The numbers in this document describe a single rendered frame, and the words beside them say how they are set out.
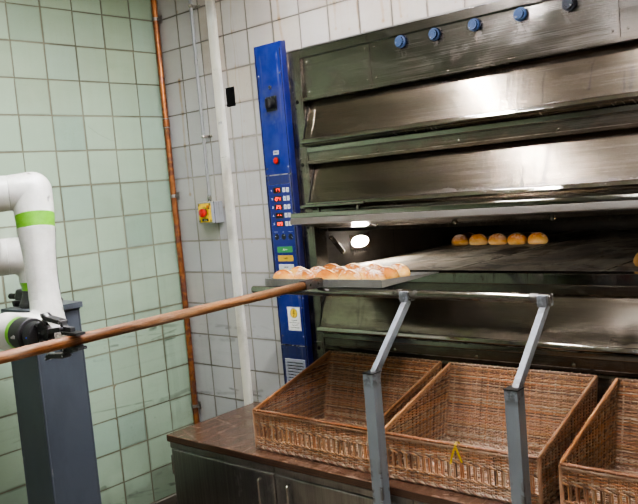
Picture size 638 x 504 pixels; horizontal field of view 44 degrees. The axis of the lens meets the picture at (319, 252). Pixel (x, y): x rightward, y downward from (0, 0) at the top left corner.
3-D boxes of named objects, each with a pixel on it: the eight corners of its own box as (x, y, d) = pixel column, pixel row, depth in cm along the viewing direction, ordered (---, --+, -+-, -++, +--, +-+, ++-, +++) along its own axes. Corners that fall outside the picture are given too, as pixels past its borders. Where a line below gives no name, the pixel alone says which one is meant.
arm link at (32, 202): (6, 179, 247) (5, 168, 236) (49, 176, 252) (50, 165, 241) (13, 235, 245) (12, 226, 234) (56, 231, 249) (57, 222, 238)
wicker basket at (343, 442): (334, 413, 329) (329, 349, 327) (450, 432, 292) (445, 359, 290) (252, 449, 292) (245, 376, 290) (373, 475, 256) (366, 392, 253)
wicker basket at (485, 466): (454, 433, 290) (448, 360, 288) (606, 456, 254) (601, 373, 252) (378, 477, 253) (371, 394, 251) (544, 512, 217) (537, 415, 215)
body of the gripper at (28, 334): (44, 317, 220) (62, 318, 214) (47, 346, 221) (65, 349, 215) (19, 322, 215) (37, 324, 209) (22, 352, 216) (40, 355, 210)
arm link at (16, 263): (12, 290, 281) (6, 237, 280) (57, 284, 287) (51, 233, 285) (12, 293, 269) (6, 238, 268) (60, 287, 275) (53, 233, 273)
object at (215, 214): (210, 222, 369) (208, 201, 369) (224, 221, 363) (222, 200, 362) (198, 224, 364) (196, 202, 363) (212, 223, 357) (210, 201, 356)
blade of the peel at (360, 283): (382, 288, 262) (381, 279, 262) (265, 285, 298) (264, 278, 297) (438, 272, 289) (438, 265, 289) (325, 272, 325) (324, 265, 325)
